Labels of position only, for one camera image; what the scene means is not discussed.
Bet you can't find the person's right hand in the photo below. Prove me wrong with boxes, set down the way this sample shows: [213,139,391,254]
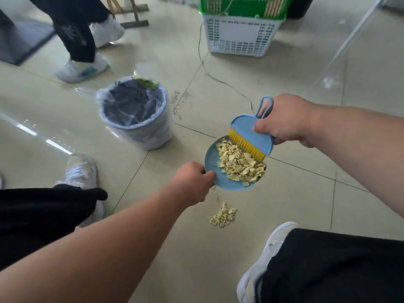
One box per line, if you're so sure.
[253,93,319,148]

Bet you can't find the black bin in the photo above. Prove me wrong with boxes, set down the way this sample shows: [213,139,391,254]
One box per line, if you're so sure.
[287,0,316,20]

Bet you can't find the blue waste bin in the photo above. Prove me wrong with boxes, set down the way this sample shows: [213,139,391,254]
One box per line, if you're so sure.
[98,77,172,151]

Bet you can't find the person's left hand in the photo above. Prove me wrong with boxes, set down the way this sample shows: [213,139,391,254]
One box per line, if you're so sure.
[170,161,217,209]

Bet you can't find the person's white shoe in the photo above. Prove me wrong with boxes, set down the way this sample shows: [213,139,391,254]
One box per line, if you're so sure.
[90,15,126,48]
[55,53,110,84]
[236,221,300,303]
[53,153,106,228]

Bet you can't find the clear acrylic chair leg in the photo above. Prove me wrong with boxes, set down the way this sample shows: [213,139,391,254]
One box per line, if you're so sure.
[311,0,390,92]

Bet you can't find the blue dustpan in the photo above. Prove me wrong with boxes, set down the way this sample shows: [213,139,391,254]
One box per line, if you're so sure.
[204,136,267,191]

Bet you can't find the person's left black trouser leg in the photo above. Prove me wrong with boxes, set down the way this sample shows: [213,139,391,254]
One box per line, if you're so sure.
[0,184,108,271]

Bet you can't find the white plastic basket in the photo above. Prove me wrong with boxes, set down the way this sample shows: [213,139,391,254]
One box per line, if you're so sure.
[202,14,286,58]

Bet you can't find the small heap of yellow chips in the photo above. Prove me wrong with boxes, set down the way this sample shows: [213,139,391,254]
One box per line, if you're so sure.
[209,202,238,228]

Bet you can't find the person's left forearm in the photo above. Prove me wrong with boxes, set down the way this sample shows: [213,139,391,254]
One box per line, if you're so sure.
[0,185,187,303]

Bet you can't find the dark floor mat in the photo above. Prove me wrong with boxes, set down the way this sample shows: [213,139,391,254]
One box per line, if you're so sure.
[0,9,57,66]

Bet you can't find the person's right forearm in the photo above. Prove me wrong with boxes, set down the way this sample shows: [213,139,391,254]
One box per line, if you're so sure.
[308,102,404,218]

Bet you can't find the wooden stand base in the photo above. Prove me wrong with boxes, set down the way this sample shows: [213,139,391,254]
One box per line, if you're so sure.
[106,0,149,29]

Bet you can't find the green scrap in bin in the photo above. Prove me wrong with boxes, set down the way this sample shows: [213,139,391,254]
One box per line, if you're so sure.
[136,78,159,90]

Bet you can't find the thin black cable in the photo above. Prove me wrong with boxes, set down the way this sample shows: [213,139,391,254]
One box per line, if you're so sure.
[198,23,255,114]

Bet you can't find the person's left white shoe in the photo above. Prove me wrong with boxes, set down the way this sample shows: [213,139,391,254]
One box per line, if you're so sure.
[53,153,106,228]

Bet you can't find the pile of yellow chips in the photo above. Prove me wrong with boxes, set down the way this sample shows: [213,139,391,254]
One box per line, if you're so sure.
[215,138,267,187]

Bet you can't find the clear plastic bin liner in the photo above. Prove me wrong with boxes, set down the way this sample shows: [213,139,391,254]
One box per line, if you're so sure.
[94,76,175,151]

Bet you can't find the person's right black trouser leg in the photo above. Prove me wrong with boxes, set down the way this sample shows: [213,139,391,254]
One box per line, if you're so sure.
[256,229,404,303]

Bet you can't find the green plastic basket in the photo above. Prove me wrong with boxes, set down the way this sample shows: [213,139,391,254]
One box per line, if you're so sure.
[199,0,299,20]

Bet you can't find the person's right white shoe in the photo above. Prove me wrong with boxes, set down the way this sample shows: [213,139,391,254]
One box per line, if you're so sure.
[236,221,300,303]

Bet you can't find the blue hand brush yellow bristles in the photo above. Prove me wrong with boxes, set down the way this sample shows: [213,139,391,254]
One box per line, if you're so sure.
[228,96,274,162]

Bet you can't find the person's black trouser leg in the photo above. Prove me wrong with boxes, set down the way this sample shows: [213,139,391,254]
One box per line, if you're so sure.
[0,184,108,271]
[256,229,404,303]

